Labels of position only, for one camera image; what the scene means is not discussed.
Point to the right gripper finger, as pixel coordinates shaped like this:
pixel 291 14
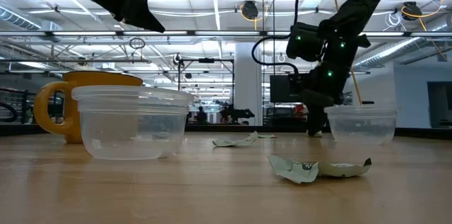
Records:
pixel 316 114

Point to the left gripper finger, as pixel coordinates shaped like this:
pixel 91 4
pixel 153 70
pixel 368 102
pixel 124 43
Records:
pixel 141 15

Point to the green-white sweetener packet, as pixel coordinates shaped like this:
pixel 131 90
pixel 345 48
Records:
pixel 318 134
pixel 267 136
pixel 300 171
pixel 233 142

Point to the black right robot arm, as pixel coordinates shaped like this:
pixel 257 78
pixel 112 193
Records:
pixel 360 5

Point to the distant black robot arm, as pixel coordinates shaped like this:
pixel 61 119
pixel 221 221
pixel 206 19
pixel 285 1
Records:
pixel 236 113

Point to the clear plastic bowl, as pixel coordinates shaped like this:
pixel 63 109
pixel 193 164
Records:
pixel 134 128
pixel 360 125

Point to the yellow enamel mug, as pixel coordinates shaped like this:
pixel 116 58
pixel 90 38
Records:
pixel 106 78

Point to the person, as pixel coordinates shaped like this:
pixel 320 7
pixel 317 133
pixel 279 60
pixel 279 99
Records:
pixel 201 116

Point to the distant black rig frame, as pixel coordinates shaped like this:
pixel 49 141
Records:
pixel 206 60

